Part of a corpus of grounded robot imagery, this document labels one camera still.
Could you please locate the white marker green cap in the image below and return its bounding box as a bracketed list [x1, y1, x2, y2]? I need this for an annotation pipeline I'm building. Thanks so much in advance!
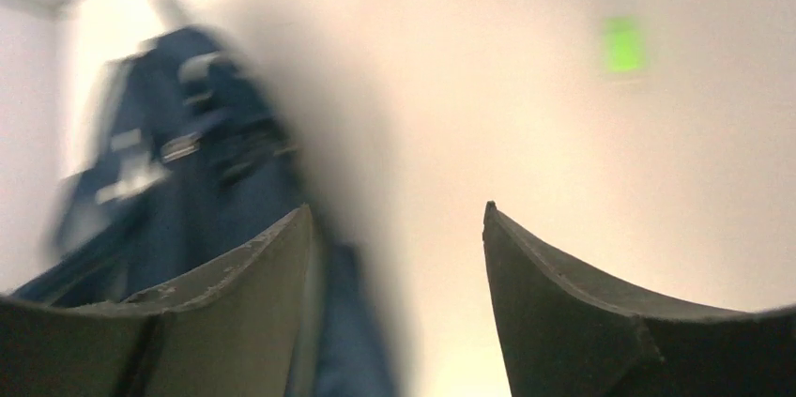
[601, 15, 647, 76]

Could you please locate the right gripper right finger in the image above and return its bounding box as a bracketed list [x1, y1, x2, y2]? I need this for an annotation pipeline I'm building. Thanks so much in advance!
[482, 203, 795, 397]

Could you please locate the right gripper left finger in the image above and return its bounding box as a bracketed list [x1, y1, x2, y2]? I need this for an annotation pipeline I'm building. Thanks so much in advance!
[1, 206, 314, 396]

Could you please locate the navy blue student backpack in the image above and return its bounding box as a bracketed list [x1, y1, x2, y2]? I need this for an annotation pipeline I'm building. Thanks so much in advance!
[7, 0, 397, 396]

